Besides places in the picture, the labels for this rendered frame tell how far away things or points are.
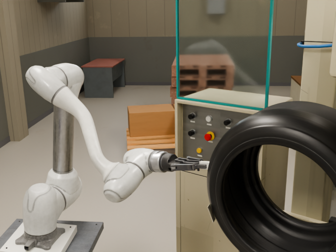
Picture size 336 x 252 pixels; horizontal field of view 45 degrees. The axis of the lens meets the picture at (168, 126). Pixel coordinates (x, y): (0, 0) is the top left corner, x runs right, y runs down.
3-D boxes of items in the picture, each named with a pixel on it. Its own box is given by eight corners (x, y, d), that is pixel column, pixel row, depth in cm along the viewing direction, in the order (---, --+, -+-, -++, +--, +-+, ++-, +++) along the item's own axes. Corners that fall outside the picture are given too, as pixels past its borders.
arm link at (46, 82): (58, 85, 174) (75, 80, 186) (26, 60, 175) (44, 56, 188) (46, 109, 179) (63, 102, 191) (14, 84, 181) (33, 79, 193)
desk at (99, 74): (126, 86, 936) (124, 58, 918) (114, 98, 822) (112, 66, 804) (98, 86, 943) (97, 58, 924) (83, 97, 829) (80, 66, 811)
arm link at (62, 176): (38, 210, 213) (61, 192, 233) (65, 218, 208) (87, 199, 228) (38, 63, 188) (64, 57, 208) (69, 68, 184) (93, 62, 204)
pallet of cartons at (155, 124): (215, 133, 590) (216, 101, 577) (234, 154, 505) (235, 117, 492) (124, 138, 572) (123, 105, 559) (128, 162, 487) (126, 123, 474)
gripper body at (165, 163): (158, 156, 165) (176, 157, 160) (170, 150, 172) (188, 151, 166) (160, 174, 167) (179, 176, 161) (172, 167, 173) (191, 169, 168)
